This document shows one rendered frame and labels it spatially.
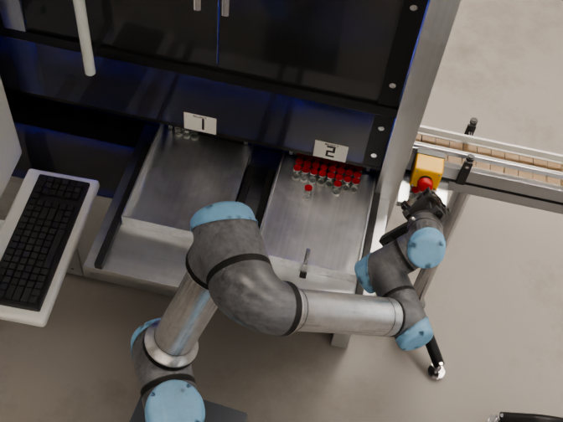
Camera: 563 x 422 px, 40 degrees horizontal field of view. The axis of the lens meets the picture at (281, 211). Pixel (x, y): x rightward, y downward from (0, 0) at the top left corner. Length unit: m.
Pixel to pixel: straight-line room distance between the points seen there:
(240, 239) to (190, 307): 0.22
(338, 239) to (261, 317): 0.72
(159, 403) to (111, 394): 1.14
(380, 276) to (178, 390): 0.47
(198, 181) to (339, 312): 0.79
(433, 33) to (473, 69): 2.18
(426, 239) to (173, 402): 0.60
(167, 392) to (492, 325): 1.67
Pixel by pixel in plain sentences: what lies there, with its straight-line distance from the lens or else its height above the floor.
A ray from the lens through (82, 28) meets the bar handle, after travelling 1.82.
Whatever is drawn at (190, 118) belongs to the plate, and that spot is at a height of 1.03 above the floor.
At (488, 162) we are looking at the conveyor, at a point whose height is 0.96.
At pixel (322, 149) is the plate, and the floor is 1.02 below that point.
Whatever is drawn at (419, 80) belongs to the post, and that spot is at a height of 1.31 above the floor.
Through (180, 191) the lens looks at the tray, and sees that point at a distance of 2.06.
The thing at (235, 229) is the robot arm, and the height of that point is 1.41.
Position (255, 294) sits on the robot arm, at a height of 1.39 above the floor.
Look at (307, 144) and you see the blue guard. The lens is 1.99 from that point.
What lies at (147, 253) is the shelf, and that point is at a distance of 1.95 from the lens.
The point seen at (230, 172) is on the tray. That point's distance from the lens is 2.10.
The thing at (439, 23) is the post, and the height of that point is 1.48.
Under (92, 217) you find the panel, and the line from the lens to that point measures 2.52.
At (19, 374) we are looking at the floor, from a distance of 2.83.
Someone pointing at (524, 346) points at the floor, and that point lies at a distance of 3.02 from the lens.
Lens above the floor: 2.51
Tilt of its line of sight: 54 degrees down
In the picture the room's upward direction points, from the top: 8 degrees clockwise
